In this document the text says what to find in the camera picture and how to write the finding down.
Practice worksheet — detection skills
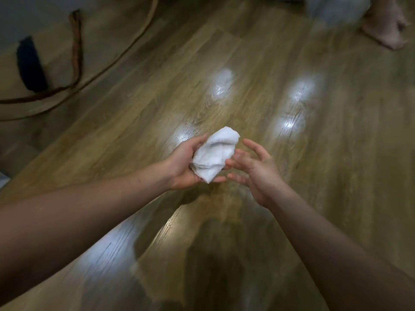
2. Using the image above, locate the person's right hand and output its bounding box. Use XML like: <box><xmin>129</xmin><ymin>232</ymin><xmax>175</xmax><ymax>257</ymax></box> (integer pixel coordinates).
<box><xmin>224</xmin><ymin>138</ymin><xmax>287</xmax><ymax>210</ymax></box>

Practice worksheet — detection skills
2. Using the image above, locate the person's left hand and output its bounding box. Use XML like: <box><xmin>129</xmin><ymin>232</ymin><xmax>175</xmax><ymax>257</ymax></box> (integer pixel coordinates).
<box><xmin>164</xmin><ymin>133</ymin><xmax>227</xmax><ymax>191</ymax></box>

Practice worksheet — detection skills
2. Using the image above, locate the white towel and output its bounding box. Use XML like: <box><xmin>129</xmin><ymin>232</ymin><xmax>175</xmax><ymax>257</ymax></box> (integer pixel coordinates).
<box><xmin>189</xmin><ymin>126</ymin><xmax>241</xmax><ymax>184</ymax></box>

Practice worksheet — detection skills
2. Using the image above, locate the person's right forearm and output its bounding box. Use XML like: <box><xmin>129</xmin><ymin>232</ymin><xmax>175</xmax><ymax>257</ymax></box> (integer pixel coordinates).
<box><xmin>267</xmin><ymin>184</ymin><xmax>415</xmax><ymax>311</ymax></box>

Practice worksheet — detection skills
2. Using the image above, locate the person's left forearm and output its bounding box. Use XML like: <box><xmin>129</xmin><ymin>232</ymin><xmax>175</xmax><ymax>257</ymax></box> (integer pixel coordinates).
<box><xmin>0</xmin><ymin>160</ymin><xmax>174</xmax><ymax>307</ymax></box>

